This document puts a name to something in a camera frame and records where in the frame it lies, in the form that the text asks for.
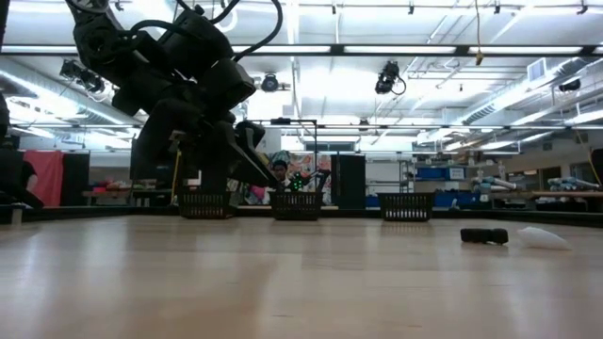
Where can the pale grey tube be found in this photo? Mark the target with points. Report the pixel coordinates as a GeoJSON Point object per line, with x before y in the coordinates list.
{"type": "Point", "coordinates": [494, 182]}
{"type": "Point", "coordinates": [572, 182]}

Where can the black plastic basket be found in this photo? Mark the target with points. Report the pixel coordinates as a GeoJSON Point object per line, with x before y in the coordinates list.
{"type": "Point", "coordinates": [296, 205]}
{"type": "Point", "coordinates": [203, 205]}
{"type": "Point", "coordinates": [406, 206]}

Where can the blue storage bin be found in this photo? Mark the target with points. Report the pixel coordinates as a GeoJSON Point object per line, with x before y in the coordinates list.
{"type": "Point", "coordinates": [440, 172]}

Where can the white sign board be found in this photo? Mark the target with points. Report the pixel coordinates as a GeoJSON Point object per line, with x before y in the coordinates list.
{"type": "Point", "coordinates": [273, 140]}

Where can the wooden workbench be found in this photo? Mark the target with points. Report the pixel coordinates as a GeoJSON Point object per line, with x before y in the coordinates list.
{"type": "Point", "coordinates": [546, 194]}

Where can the ceiling spot lamp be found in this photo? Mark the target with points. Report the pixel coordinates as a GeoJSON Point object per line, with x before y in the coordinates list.
{"type": "Point", "coordinates": [82, 75]}
{"type": "Point", "coordinates": [388, 77]}
{"type": "Point", "coordinates": [570, 85]}
{"type": "Point", "coordinates": [269, 83]}

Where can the person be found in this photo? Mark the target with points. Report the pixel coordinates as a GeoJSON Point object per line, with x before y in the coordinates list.
{"type": "Point", "coordinates": [14, 179]}
{"type": "Point", "coordinates": [281, 170]}

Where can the white plastic ghost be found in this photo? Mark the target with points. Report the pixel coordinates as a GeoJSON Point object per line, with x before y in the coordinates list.
{"type": "Point", "coordinates": [542, 238]}

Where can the wooden side table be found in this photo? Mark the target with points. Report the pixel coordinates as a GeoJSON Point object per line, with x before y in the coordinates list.
{"type": "Point", "coordinates": [118, 192]}

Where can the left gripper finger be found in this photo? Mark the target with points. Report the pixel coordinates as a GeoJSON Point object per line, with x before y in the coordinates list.
{"type": "Point", "coordinates": [249, 169]}

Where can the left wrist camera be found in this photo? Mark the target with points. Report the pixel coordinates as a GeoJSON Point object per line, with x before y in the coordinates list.
{"type": "Point", "coordinates": [231, 85]}

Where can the blue crate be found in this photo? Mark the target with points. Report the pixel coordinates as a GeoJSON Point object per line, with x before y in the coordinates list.
{"type": "Point", "coordinates": [452, 200]}

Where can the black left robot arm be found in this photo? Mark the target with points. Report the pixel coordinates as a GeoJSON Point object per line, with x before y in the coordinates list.
{"type": "Point", "coordinates": [122, 52]}

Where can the red cloth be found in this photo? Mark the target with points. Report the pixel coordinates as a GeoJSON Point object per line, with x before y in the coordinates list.
{"type": "Point", "coordinates": [47, 179]}

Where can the colourful quilt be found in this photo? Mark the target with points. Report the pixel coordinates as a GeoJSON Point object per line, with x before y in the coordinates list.
{"type": "Point", "coordinates": [311, 165]}

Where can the small black plastic figure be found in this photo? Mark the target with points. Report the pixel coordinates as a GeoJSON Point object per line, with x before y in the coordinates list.
{"type": "Point", "coordinates": [484, 235]}

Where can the black metal stand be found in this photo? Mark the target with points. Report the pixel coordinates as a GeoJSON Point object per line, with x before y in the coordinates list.
{"type": "Point", "coordinates": [292, 121]}

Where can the black aluminium table frame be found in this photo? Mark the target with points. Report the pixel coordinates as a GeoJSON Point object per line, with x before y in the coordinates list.
{"type": "Point", "coordinates": [518, 215]}

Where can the grey bracket post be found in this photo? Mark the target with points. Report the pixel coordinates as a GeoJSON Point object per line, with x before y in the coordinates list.
{"type": "Point", "coordinates": [454, 203]}

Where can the white air vent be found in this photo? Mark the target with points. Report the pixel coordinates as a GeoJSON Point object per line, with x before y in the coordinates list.
{"type": "Point", "coordinates": [537, 69]}

